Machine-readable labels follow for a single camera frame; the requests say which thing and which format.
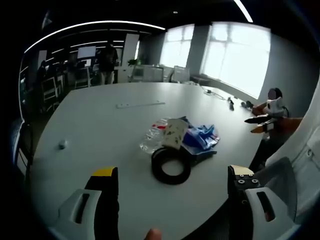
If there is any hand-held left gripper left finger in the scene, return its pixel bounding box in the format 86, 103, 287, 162
57, 166, 120, 240

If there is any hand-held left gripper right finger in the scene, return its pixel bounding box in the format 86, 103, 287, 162
226, 164, 301, 240

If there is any black tape roll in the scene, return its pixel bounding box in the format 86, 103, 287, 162
150, 146, 192, 186

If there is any dark blue box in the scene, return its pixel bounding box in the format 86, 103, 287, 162
186, 146, 218, 163

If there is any clear plastic bottle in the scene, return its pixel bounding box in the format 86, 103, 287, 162
138, 118, 171, 154

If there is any blue patterned snack packet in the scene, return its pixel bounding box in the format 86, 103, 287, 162
180, 115, 221, 151

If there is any white floral paper cup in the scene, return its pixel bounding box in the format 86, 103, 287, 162
160, 118, 189, 151

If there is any person's left hand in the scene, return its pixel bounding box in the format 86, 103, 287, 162
145, 227, 163, 240

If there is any white table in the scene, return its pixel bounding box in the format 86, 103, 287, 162
29, 81, 276, 240

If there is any person's white clothing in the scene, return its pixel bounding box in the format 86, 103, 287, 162
263, 74, 320, 240

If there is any dark chair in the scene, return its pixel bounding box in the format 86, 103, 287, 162
11, 116, 35, 177

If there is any white low cabinet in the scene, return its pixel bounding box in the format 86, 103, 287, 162
117, 64, 167, 84

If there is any low window bench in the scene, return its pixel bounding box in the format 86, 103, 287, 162
189, 74, 212, 86

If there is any grey mesh office chair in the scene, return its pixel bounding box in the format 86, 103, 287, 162
170, 65, 191, 84

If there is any computer monitor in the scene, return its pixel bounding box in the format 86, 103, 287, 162
77, 46, 97, 60

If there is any wide bright window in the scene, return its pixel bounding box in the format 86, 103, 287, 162
199, 21, 272, 100

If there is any narrow bright window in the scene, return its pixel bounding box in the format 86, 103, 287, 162
159, 24, 195, 69

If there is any curved ceiling light strip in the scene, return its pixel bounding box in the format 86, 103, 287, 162
23, 20, 168, 54

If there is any short ceiling light strip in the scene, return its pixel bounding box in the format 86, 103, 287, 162
234, 0, 254, 22

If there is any white frame chair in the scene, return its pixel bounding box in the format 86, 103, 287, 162
40, 76, 63, 101
74, 66, 92, 89

